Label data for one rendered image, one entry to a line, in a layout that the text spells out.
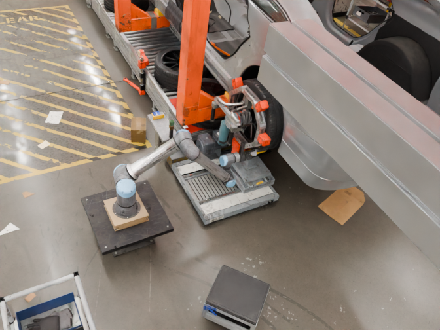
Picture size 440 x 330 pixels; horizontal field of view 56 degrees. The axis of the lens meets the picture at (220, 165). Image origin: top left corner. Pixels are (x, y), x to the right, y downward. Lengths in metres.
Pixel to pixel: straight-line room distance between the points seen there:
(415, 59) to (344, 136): 3.97
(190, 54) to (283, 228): 1.82
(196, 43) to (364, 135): 3.13
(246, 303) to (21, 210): 2.19
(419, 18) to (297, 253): 2.57
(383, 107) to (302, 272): 3.34
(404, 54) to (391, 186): 3.99
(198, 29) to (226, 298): 2.12
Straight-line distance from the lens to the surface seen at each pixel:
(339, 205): 4.46
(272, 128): 3.54
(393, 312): 3.97
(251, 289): 3.22
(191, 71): 3.73
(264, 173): 4.16
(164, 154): 3.34
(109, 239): 3.43
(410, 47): 4.60
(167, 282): 3.56
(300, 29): 0.68
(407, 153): 0.51
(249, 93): 3.58
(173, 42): 5.97
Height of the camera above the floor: 3.09
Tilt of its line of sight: 44 degrees down
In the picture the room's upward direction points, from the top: 10 degrees clockwise
